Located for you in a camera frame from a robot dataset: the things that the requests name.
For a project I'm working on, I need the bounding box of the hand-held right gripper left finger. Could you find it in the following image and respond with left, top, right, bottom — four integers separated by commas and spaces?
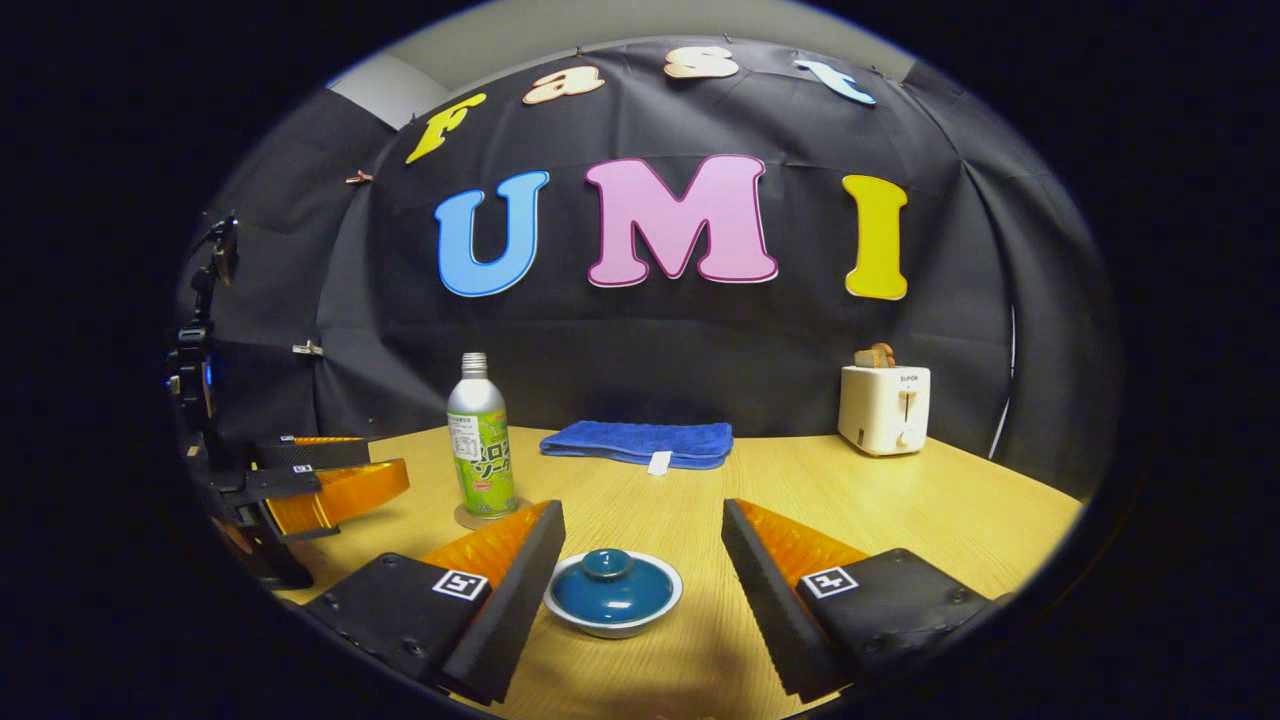
305, 500, 566, 706

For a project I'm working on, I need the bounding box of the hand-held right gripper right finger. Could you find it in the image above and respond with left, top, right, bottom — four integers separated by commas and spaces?
720, 498, 1001, 703

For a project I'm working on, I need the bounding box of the round brown coaster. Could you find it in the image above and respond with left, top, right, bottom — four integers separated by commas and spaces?
454, 497, 533, 531

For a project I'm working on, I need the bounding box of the teal teacup lid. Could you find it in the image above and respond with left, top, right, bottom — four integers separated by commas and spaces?
550, 548, 678, 626

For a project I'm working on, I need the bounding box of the teal teacup white inside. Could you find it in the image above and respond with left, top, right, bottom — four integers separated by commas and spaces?
543, 555, 684, 639

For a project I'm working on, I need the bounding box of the silver green water bottle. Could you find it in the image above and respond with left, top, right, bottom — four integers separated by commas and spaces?
446, 352, 519, 519

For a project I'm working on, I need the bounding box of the folded blue towel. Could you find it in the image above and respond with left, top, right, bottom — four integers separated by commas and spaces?
540, 420, 734, 475

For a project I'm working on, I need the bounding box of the cream toaster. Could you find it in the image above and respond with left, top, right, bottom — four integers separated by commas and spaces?
838, 365, 932, 457

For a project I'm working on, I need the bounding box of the black backdrop cloth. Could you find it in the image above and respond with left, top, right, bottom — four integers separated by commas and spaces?
180, 38, 1116, 501

